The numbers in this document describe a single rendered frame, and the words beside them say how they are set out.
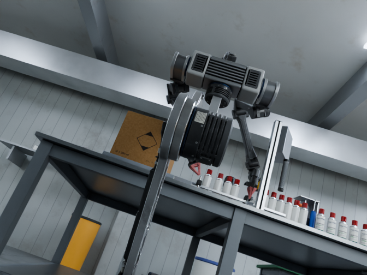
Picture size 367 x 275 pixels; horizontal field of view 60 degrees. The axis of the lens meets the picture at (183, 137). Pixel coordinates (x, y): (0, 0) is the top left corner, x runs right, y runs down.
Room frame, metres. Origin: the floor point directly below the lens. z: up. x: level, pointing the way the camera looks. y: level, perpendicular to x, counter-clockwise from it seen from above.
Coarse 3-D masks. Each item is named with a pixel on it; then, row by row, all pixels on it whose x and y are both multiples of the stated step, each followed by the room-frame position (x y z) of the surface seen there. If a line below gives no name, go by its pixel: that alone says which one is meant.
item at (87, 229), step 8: (80, 224) 4.72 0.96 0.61; (88, 224) 4.74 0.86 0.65; (96, 224) 4.82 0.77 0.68; (80, 232) 4.73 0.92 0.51; (88, 232) 4.77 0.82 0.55; (96, 232) 4.90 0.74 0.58; (72, 240) 4.74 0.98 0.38; (80, 240) 4.75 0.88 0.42; (88, 240) 4.82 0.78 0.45; (72, 248) 4.74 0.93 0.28; (80, 248) 4.77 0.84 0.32; (88, 248) 4.90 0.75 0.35; (64, 256) 4.75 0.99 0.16; (72, 256) 4.75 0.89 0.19; (80, 256) 4.81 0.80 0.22; (64, 264) 4.75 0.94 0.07; (72, 264) 4.77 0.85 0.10; (80, 264) 4.88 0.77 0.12
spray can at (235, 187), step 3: (237, 180) 1.92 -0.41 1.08; (234, 183) 1.93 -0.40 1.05; (237, 183) 1.92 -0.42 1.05; (234, 186) 1.91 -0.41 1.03; (237, 186) 1.91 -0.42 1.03; (231, 189) 1.93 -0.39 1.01; (234, 189) 1.91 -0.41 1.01; (237, 189) 1.91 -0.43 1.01; (231, 192) 1.92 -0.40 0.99; (234, 192) 1.91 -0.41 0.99; (237, 192) 1.91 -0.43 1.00; (234, 195) 1.91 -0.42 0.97; (237, 195) 1.92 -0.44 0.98; (231, 198) 1.91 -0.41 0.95
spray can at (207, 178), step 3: (207, 171) 1.93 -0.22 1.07; (210, 171) 1.91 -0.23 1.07; (207, 174) 1.92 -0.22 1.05; (210, 174) 1.92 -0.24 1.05; (204, 177) 1.92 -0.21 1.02; (207, 177) 1.91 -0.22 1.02; (210, 177) 1.91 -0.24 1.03; (204, 180) 1.91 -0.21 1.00; (207, 180) 1.91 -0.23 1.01; (210, 180) 1.91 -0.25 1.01; (204, 183) 1.91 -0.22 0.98; (207, 183) 1.91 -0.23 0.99; (207, 186) 1.91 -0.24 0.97; (204, 189) 1.91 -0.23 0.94
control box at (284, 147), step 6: (282, 126) 1.77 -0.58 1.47; (282, 132) 1.77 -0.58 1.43; (288, 132) 1.78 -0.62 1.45; (282, 138) 1.76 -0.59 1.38; (288, 138) 1.80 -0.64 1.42; (282, 144) 1.76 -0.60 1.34; (288, 144) 1.82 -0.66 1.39; (276, 150) 1.77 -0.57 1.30; (282, 150) 1.75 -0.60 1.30; (288, 150) 1.85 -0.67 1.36; (276, 156) 1.83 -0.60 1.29; (282, 156) 1.80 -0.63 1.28; (288, 156) 1.87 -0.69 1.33; (276, 162) 1.92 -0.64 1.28; (282, 162) 1.89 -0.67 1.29
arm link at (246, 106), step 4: (236, 100) 1.89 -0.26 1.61; (236, 104) 1.91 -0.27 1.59; (240, 104) 1.85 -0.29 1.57; (244, 104) 1.78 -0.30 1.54; (248, 104) 1.72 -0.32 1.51; (252, 104) 1.69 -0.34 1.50; (236, 108) 1.96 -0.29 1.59; (240, 108) 1.95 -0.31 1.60; (244, 108) 1.80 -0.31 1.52; (248, 108) 1.65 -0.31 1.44; (252, 108) 1.59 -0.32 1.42; (236, 112) 1.95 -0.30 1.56; (240, 112) 1.95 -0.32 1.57; (244, 112) 1.95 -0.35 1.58; (248, 112) 1.67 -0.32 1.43; (252, 112) 1.61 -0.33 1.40; (256, 112) 1.60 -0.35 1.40; (268, 112) 1.60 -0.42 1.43; (252, 116) 1.63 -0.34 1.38; (268, 116) 1.63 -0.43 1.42
